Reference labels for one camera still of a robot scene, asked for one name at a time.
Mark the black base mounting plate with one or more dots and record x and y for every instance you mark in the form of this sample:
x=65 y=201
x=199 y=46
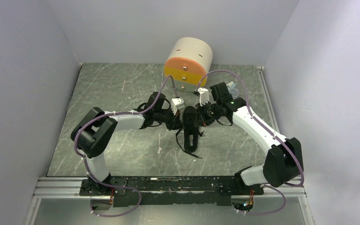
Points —
x=129 y=191

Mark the aluminium frame rail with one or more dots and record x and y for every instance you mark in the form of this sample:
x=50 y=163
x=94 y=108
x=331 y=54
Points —
x=69 y=187

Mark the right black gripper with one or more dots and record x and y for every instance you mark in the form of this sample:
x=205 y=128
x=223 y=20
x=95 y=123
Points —
x=201 y=120

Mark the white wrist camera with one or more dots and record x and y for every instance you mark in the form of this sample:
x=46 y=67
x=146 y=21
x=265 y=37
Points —
x=203 y=94
x=177 y=104

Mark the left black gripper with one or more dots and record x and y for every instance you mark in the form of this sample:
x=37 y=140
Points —
x=175 y=123

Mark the black shoelace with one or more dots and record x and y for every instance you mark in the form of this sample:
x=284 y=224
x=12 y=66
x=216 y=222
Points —
x=183 y=146

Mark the black shoe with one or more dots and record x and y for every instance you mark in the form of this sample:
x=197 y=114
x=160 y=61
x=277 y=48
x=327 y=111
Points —
x=189 y=114

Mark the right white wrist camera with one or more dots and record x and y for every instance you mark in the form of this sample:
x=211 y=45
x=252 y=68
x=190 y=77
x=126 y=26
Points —
x=203 y=94

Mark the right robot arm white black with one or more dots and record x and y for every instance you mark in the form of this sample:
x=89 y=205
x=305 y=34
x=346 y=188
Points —
x=283 y=156

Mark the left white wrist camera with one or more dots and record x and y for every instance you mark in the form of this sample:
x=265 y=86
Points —
x=177 y=104

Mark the round cream drawer cabinet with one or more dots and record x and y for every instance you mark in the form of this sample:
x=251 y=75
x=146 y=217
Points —
x=189 y=61

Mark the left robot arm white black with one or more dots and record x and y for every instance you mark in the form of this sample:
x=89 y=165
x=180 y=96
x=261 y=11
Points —
x=92 y=135

